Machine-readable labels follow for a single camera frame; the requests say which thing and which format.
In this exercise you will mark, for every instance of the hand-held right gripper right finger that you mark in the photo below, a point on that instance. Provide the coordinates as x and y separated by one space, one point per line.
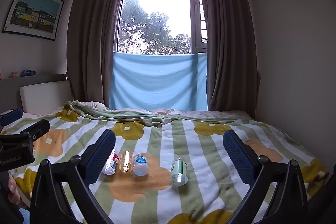
237 158

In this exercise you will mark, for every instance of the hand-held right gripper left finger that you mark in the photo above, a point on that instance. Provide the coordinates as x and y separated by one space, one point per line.
101 157

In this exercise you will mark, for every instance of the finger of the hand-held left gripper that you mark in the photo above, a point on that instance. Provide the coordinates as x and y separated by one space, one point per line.
11 116
36 128

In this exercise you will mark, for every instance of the person's left hand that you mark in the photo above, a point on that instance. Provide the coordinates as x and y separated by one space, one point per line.
13 187

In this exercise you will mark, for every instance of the red label small bottle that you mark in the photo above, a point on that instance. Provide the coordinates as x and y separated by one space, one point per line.
111 163

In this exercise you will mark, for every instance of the orange transparent small bottle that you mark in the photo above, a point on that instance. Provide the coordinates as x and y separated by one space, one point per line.
126 162

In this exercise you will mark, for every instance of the grey headboard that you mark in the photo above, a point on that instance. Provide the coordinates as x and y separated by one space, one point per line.
10 90

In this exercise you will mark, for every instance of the white headboard cushion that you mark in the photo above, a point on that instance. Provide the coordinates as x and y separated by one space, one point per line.
44 95

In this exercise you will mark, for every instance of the blue label white bottle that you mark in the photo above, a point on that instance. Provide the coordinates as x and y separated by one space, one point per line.
141 166

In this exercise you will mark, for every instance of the orange figurine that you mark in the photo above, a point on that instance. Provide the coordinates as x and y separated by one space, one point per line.
14 74

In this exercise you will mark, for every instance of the white bed sheet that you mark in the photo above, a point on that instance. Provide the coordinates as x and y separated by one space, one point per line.
204 113

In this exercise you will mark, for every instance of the green label small bottle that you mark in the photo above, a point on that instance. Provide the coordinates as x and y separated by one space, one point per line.
179 172

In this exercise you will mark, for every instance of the floral striped blanket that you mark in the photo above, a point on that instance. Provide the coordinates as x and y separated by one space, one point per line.
162 148

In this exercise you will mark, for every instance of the light blue cloth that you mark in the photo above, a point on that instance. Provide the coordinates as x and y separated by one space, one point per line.
157 82

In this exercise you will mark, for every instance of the brown curtain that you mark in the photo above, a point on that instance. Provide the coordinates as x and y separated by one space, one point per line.
92 37
228 37

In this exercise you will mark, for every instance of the framed town picture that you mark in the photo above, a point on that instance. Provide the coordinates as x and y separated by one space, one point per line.
34 11

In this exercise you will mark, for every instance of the window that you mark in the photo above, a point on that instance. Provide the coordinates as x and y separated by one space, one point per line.
160 14

